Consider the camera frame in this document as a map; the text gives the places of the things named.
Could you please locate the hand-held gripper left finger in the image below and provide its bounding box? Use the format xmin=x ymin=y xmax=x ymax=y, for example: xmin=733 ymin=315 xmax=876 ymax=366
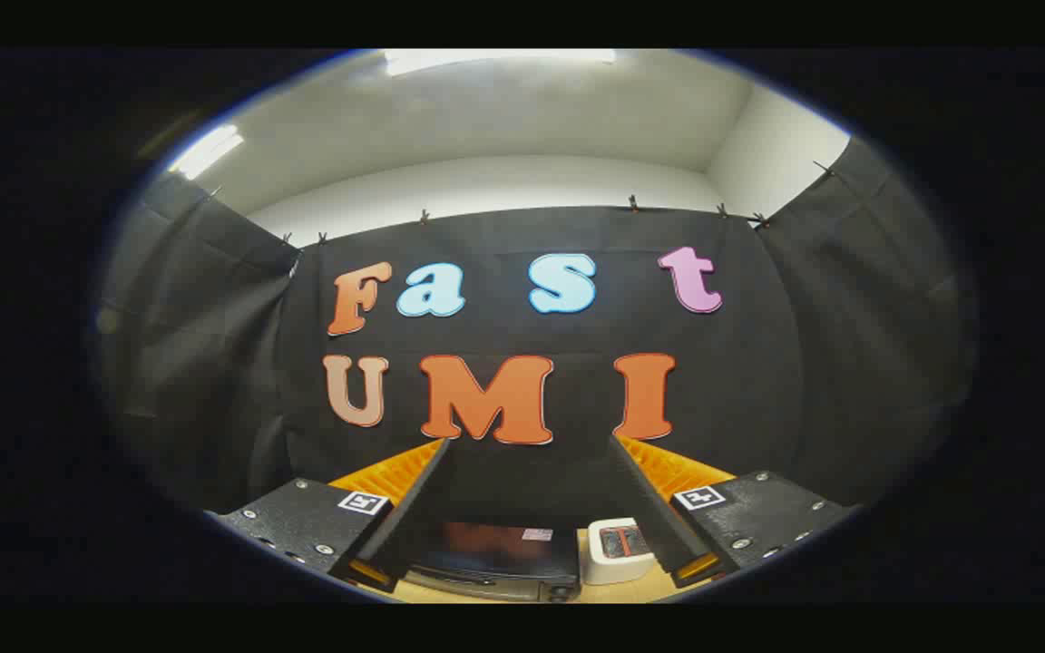
xmin=205 ymin=438 xmax=452 ymax=595

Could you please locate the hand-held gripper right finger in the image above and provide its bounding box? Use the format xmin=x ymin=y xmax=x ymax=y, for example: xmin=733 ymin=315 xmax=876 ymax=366
xmin=609 ymin=434 xmax=861 ymax=590

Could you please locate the white pop-up toaster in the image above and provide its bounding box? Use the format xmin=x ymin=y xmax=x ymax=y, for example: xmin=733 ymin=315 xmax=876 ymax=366
xmin=585 ymin=517 xmax=657 ymax=587

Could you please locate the ceiling light panel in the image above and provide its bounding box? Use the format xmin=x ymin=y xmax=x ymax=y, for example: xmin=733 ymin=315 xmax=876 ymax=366
xmin=384 ymin=50 xmax=620 ymax=77
xmin=167 ymin=124 xmax=245 ymax=180

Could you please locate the black toaster oven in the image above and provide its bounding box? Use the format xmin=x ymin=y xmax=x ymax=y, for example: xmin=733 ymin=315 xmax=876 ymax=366
xmin=403 ymin=519 xmax=581 ymax=603

